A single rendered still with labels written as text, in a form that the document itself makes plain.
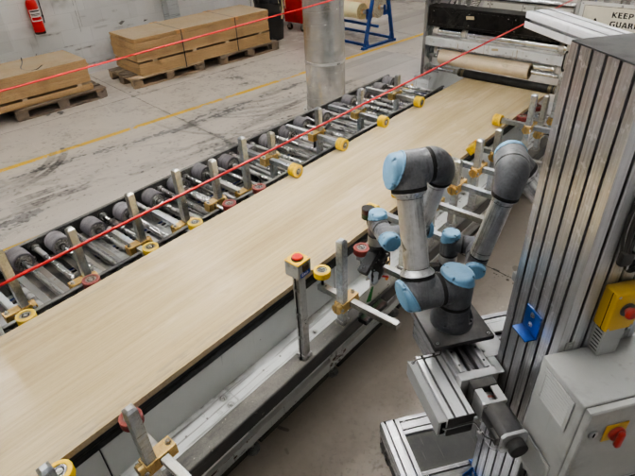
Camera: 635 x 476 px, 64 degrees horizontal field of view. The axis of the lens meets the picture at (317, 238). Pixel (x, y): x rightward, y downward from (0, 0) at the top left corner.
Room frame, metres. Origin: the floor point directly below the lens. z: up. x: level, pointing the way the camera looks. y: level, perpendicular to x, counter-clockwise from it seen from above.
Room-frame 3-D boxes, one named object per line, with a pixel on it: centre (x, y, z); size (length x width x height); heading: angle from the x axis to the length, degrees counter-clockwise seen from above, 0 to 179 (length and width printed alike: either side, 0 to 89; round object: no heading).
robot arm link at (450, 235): (1.69, -0.54, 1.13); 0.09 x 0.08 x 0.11; 75
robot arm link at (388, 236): (1.61, -0.28, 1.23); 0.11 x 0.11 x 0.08; 14
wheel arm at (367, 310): (1.70, -0.16, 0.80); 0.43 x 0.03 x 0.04; 48
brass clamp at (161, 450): (0.98, 0.56, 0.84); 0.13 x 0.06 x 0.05; 138
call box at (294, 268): (1.51, 0.08, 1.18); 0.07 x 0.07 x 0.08; 48
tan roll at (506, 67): (4.18, -1.61, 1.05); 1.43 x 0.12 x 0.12; 48
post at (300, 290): (1.51, 0.08, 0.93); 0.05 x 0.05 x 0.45; 48
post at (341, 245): (1.70, -0.10, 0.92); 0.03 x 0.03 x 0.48; 48
